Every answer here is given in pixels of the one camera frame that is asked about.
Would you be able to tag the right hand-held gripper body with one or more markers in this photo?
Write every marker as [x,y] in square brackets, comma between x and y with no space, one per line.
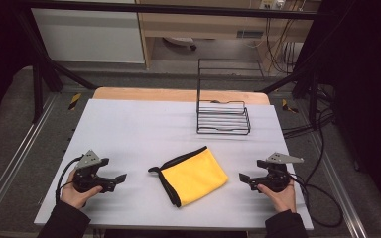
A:
[278,178]

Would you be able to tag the person's right hand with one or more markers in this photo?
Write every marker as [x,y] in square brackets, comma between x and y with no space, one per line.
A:
[282,200]

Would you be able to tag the white cabinet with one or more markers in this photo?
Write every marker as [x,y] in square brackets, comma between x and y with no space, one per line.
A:
[86,33]

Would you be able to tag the black metal frame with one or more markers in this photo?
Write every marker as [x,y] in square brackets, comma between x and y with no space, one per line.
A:
[39,66]

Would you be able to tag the white table mat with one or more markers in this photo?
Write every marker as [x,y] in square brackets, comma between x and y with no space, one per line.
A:
[139,132]

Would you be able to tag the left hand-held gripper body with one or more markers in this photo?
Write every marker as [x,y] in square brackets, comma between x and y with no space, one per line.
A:
[87,160]

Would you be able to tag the wooden desk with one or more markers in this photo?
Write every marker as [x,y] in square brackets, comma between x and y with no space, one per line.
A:
[205,24]

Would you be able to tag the white power strip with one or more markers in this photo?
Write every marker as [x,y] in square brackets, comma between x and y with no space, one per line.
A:
[272,4]

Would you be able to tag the person's left hand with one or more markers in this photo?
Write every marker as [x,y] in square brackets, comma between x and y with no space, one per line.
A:
[72,196]

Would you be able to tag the yellow cloth with black trim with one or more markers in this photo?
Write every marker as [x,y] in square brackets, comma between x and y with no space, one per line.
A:
[195,178]

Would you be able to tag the yellow black floor tape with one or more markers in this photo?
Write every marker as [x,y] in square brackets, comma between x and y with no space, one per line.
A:
[74,101]
[289,106]

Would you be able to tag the aluminium floor rail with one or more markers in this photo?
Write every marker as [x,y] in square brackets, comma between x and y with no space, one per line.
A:
[340,191]
[16,155]

